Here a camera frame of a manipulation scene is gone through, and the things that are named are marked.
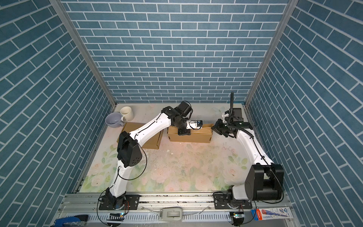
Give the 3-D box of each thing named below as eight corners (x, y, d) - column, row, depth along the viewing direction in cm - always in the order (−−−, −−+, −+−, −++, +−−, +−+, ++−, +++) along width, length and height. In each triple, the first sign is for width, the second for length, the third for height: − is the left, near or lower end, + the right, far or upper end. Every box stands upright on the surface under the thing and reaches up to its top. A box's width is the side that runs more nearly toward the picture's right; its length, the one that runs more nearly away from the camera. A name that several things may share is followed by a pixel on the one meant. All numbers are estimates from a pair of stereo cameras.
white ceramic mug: (125, 125, 108) (120, 117, 101) (124, 115, 115) (119, 107, 107) (134, 123, 110) (130, 115, 102) (133, 113, 117) (129, 105, 109)
